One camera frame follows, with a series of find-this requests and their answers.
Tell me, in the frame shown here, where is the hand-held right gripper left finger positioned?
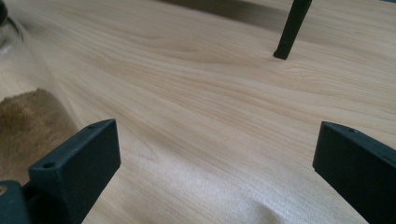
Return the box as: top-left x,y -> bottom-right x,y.
28,119 -> 122,224

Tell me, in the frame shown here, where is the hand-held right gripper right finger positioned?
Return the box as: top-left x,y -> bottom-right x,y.
312,120 -> 396,224

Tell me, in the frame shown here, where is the brown fuzzy cloth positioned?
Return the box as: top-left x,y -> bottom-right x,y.
0,88 -> 79,185

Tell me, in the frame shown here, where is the clear glass jar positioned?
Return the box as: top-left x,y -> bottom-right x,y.
0,0 -> 26,55

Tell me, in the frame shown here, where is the black metal leg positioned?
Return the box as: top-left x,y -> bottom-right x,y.
273,0 -> 314,61

